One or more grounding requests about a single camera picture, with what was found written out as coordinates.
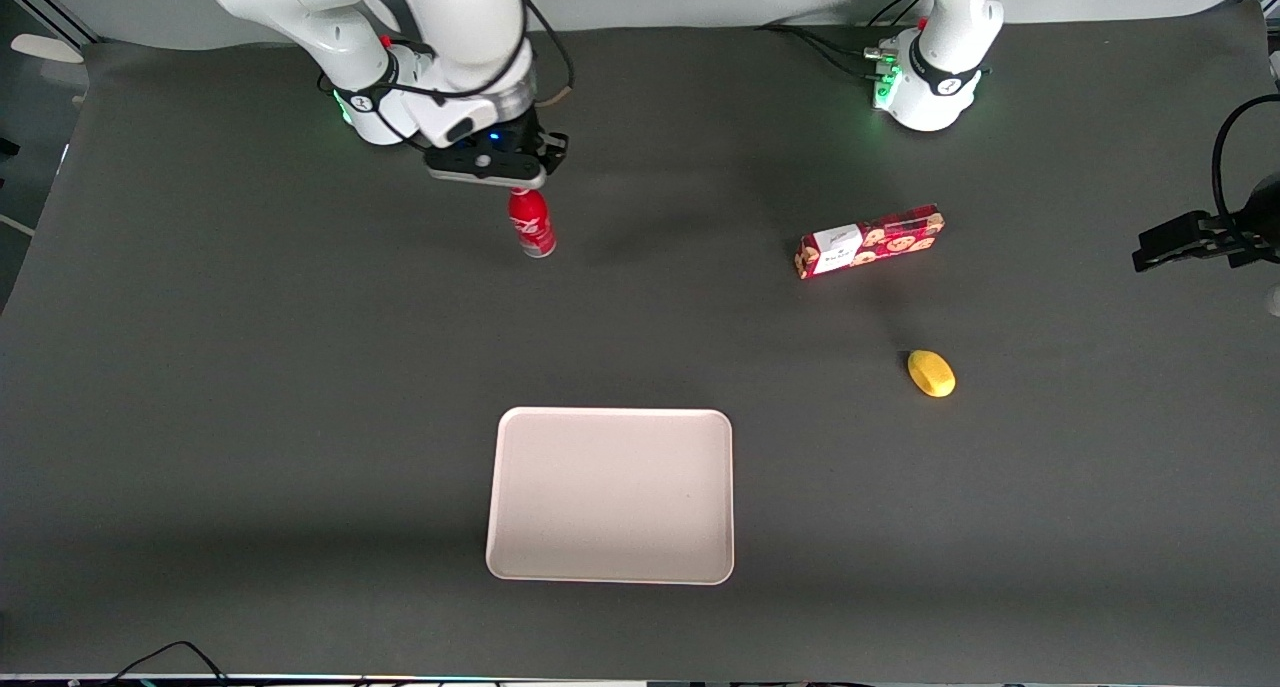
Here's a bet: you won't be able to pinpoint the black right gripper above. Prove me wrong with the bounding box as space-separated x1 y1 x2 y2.
428 115 571 178

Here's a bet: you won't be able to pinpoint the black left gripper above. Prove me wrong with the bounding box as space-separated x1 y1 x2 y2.
1131 171 1280 274

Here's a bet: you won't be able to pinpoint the red coke bottle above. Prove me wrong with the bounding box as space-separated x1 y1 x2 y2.
507 187 558 260

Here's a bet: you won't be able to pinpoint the pale pink plastic tray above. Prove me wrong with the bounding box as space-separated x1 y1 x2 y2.
484 406 737 587

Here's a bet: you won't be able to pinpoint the dark grey table mat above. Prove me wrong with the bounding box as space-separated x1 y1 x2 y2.
0 2 1280 684

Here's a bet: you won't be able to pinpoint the yellow lemon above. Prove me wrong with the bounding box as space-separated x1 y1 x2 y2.
906 348 958 400

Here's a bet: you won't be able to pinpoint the red cookie box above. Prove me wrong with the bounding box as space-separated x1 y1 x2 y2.
794 203 947 282

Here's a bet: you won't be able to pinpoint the white flat oval object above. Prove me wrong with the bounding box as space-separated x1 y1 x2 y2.
11 33 87 66

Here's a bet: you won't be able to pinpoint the grey right wrist camera bar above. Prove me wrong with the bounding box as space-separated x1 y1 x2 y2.
423 152 549 191

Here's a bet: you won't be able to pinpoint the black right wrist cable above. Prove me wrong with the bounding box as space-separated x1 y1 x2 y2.
375 0 577 153

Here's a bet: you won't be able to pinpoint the black looped gripper cable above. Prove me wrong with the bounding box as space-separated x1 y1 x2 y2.
1211 94 1280 220

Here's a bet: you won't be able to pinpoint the black left arm base cables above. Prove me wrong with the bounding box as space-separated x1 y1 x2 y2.
755 0 933 80

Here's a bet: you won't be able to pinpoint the aluminium frame strut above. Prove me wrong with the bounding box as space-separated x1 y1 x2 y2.
18 0 103 46

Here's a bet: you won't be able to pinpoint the black cable at table edge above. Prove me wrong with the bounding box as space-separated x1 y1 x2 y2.
100 640 236 687

